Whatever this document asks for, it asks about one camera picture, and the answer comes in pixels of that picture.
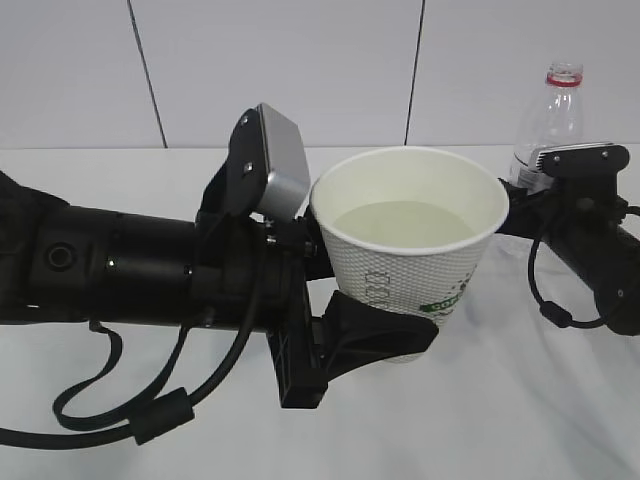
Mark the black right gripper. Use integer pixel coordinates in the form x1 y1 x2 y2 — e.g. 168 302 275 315
497 179 568 240

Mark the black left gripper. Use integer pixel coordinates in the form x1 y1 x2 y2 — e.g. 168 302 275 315
189 212 439 409

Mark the clear water bottle red label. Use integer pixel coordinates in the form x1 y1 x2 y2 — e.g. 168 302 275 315
509 61 584 195

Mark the white paper cup green logo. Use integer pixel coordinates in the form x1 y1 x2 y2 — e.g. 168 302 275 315
309 145 510 364

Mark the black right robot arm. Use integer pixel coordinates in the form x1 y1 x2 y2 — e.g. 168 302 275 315
498 175 639 336

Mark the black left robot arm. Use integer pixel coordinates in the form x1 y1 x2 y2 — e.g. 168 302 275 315
1 173 439 409

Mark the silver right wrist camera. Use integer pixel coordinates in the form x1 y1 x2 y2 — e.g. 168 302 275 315
522 142 630 193

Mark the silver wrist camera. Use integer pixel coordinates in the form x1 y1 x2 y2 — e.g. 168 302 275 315
522 142 630 193
225 103 311 222

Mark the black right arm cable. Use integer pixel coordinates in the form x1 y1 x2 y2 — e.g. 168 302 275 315
526 202 640 330

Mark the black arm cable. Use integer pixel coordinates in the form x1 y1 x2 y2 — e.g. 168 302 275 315
526 202 640 330
0 239 261 447

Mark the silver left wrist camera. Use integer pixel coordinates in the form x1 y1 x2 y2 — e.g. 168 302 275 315
225 103 311 222

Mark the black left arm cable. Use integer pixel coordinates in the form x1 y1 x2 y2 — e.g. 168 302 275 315
0 239 261 447

